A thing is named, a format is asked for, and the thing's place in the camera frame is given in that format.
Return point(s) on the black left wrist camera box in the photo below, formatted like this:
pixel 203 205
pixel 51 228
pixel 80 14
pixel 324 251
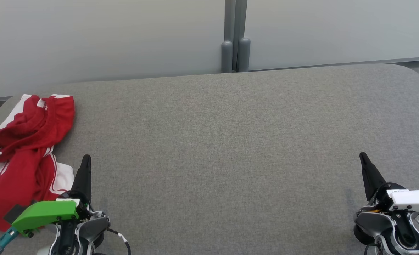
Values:
pixel 14 212

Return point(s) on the red white shorts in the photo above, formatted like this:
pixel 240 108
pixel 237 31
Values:
pixel 35 124

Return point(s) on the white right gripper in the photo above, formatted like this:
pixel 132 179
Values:
pixel 415 200

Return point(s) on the red white t-shirt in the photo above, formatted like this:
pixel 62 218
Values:
pixel 21 184

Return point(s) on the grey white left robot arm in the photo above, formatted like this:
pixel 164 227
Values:
pixel 92 226

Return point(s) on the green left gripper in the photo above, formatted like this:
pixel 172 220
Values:
pixel 46 212

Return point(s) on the grey slotted partition post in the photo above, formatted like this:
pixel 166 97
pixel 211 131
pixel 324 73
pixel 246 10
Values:
pixel 243 53

